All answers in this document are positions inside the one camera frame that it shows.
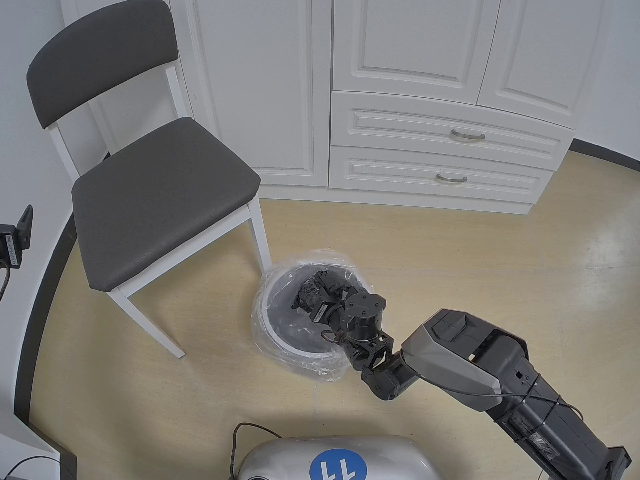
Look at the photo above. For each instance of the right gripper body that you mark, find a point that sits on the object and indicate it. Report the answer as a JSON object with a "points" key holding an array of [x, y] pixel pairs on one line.
{"points": [[337, 315]]}

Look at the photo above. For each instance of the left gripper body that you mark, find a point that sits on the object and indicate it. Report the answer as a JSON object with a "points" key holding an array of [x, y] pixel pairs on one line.
{"points": [[10, 248]]}

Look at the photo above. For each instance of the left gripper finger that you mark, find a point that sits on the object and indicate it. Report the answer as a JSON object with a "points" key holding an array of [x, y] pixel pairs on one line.
{"points": [[25, 233]]}

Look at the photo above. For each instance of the black plastic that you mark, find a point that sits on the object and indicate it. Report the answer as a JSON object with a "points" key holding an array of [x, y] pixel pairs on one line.
{"points": [[320, 285]]}

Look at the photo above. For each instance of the clear plastic bag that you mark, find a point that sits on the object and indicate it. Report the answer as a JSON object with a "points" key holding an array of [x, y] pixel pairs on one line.
{"points": [[310, 370]]}

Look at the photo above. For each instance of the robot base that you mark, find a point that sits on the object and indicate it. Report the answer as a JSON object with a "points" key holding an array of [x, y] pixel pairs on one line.
{"points": [[340, 453]]}

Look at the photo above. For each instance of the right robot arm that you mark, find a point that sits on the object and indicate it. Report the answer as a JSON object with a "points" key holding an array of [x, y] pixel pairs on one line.
{"points": [[460, 358]]}

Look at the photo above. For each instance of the white trash bin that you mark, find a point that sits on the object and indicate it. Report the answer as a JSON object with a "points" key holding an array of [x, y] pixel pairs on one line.
{"points": [[280, 333]]}

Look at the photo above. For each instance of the white chair with grey cushions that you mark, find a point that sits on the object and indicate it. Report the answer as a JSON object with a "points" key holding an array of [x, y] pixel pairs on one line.
{"points": [[165, 178]]}

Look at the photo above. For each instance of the white wardrobe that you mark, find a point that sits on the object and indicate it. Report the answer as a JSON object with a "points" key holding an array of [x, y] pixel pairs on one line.
{"points": [[410, 43]]}

